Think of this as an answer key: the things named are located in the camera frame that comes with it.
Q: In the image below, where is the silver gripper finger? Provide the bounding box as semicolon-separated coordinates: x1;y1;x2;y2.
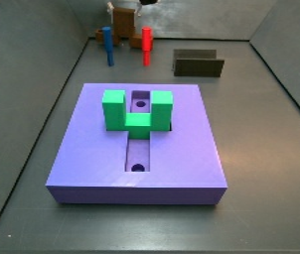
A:
106;2;114;14

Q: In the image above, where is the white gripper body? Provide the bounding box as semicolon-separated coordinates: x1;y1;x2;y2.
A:
139;0;158;6

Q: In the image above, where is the black U-shaped holder bracket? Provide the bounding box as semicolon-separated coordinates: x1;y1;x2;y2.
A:
173;49;225;77

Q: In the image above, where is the red hexagonal peg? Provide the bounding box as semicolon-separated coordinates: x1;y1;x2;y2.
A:
142;27;153;66

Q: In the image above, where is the green U-shaped block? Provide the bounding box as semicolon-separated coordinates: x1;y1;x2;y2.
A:
102;90;174;140

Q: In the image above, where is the blue hexagonal peg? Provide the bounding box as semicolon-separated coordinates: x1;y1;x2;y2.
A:
102;27;114;66

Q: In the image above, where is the brown block with hole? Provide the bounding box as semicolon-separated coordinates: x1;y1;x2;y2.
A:
111;7;142;49

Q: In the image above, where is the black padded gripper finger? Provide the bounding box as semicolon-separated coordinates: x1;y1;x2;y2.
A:
134;4;141;17

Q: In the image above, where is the purple base board block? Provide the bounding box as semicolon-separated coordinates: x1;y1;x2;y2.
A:
47;83;226;204

